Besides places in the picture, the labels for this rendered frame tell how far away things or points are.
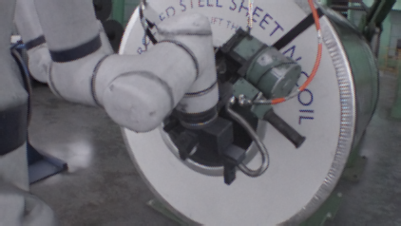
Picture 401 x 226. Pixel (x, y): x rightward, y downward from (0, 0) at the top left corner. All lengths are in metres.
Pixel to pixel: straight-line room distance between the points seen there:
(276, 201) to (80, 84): 0.87
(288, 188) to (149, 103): 0.81
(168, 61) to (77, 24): 0.14
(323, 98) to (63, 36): 0.77
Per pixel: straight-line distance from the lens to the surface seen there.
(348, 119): 0.96
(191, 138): 0.57
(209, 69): 0.49
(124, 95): 0.37
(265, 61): 0.85
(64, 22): 0.44
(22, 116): 0.20
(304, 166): 1.04
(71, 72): 0.46
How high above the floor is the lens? 1.07
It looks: 15 degrees down
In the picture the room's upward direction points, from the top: 4 degrees clockwise
